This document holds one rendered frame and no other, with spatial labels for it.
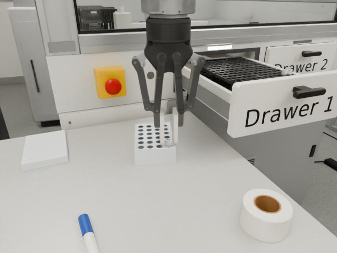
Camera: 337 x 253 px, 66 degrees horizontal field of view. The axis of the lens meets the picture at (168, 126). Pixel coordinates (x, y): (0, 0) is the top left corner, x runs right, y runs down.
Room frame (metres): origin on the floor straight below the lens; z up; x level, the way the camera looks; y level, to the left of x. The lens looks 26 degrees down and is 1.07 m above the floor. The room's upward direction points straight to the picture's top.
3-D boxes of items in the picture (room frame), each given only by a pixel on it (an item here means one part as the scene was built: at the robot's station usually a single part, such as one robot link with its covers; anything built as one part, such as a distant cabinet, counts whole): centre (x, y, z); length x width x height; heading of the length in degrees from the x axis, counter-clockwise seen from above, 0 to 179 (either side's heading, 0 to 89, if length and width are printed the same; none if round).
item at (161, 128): (0.47, 0.01, 0.84); 0.03 x 0.01 x 0.07; 6
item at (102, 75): (0.65, 0.15, 0.88); 0.07 x 0.05 x 0.07; 111
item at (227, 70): (0.70, -0.18, 0.87); 0.22 x 0.18 x 0.06; 21
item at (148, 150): (0.51, 0.03, 0.78); 0.12 x 0.08 x 0.04; 6
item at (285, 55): (0.89, -0.45, 0.87); 0.29 x 0.02 x 0.11; 111
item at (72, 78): (1.25, -0.02, 0.87); 1.02 x 0.95 x 0.14; 111
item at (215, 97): (0.71, -0.18, 0.86); 0.40 x 0.26 x 0.06; 21
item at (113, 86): (0.62, 0.14, 0.88); 0.04 x 0.03 x 0.04; 111
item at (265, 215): (0.29, -0.14, 0.78); 0.07 x 0.07 x 0.04
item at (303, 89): (0.49, -0.27, 0.91); 0.07 x 0.04 x 0.01; 111
